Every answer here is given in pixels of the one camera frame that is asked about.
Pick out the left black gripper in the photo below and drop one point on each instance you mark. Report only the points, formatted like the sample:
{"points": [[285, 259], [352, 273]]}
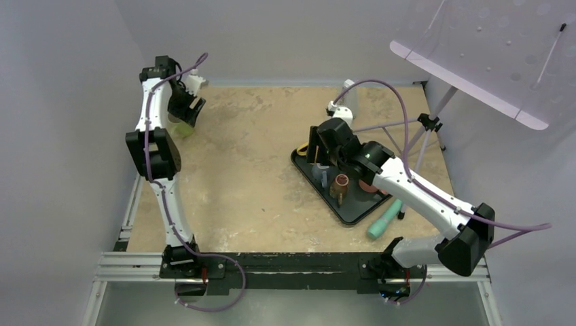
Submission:
{"points": [[186, 113]]}

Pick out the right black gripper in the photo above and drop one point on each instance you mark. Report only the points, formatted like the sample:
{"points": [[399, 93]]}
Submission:
{"points": [[315, 140]]}

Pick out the light green mug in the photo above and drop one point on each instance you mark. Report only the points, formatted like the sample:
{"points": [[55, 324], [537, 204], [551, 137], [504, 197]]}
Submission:
{"points": [[178, 128]]}

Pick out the brown mug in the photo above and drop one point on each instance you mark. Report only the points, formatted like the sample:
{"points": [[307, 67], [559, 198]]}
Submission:
{"points": [[338, 190]]}

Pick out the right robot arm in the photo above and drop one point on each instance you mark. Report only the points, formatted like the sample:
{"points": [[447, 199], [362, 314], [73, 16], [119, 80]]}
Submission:
{"points": [[465, 231]]}

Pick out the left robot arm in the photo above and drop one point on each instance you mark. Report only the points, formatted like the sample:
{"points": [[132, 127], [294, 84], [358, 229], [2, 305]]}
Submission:
{"points": [[168, 91]]}

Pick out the yellow mug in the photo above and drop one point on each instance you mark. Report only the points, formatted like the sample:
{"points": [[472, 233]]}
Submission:
{"points": [[302, 150]]}

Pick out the blue grey mug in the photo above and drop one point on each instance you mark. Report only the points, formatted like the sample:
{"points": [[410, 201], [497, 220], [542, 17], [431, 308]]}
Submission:
{"points": [[320, 174]]}

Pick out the pink mug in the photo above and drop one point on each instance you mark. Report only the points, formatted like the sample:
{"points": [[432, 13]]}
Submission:
{"points": [[370, 188]]}

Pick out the white metronome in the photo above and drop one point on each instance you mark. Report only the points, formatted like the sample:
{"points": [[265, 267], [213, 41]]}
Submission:
{"points": [[350, 98]]}

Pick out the black serving tray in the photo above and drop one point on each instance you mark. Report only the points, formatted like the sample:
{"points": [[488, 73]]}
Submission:
{"points": [[356, 204]]}

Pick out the teal bottle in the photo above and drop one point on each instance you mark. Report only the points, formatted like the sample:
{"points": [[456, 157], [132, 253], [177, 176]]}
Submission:
{"points": [[379, 226]]}

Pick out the tripod stand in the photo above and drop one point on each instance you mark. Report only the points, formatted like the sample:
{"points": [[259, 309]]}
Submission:
{"points": [[422, 132]]}

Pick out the white perforated board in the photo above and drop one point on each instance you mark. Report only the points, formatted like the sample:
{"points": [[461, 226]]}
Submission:
{"points": [[517, 57]]}

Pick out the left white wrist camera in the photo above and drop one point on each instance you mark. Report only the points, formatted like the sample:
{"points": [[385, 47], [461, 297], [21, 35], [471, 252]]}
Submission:
{"points": [[194, 82]]}

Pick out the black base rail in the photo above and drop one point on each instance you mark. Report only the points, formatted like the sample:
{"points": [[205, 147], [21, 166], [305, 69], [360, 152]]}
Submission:
{"points": [[362, 272]]}

